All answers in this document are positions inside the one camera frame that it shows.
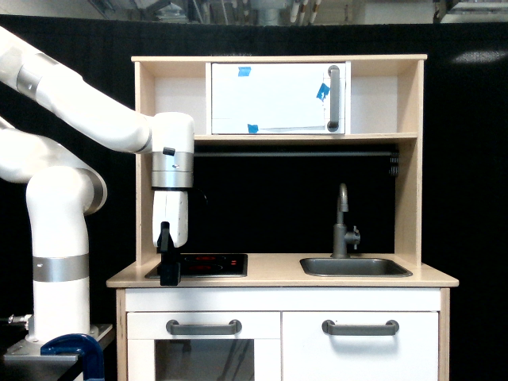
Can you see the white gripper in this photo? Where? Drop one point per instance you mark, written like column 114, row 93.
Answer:
column 169, row 231

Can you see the white cabinet door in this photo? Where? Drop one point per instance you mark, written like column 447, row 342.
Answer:
column 310, row 354

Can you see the grey cabinet door handle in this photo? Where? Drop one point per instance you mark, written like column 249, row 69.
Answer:
column 390, row 328

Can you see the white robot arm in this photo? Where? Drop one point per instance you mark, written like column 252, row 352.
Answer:
column 61, row 190

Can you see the white oven door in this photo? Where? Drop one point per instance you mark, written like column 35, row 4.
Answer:
column 252, row 354

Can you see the white microwave door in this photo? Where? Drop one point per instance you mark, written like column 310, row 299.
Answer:
column 281, row 98

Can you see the black toy stovetop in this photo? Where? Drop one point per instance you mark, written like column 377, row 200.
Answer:
column 202, row 265

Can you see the blue c-clamp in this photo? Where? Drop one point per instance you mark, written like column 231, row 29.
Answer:
column 82, row 345

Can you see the grey toy sink basin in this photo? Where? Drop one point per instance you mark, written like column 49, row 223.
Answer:
column 353, row 267

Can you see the blue tape bottom piece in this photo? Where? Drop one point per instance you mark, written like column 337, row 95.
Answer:
column 252, row 129

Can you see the blue tape piece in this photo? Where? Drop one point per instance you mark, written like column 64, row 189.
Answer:
column 323, row 92
column 252, row 129
column 244, row 71

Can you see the grey toy faucet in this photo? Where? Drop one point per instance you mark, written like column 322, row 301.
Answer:
column 342, row 238

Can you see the blue tape top piece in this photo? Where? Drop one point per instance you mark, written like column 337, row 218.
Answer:
column 244, row 71

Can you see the blue tape right piece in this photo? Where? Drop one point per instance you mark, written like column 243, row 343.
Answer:
column 323, row 92

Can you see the wooden play kitchen frame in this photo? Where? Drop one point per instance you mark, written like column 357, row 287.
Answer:
column 275, row 282

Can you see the grey oven door handle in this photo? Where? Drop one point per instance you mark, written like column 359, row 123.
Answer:
column 232, row 328

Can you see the grey hanging rail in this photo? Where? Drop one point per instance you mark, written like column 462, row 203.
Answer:
column 301, row 154

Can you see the silver cable connector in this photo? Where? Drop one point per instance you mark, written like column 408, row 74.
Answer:
column 20, row 320

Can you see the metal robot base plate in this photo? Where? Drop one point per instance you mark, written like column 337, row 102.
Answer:
column 28, row 350

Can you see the grey microwave door handle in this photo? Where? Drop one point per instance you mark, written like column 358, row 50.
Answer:
column 334, row 98

